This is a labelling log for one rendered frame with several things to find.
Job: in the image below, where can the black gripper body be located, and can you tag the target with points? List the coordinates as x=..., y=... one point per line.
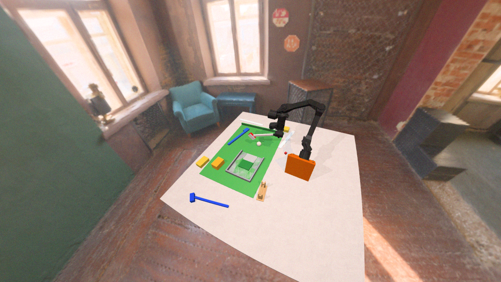
x=280, y=127

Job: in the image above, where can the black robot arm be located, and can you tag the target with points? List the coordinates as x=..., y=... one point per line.
x=281, y=114

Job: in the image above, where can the blue putter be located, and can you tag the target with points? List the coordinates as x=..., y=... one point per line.
x=193, y=197
x=244, y=131

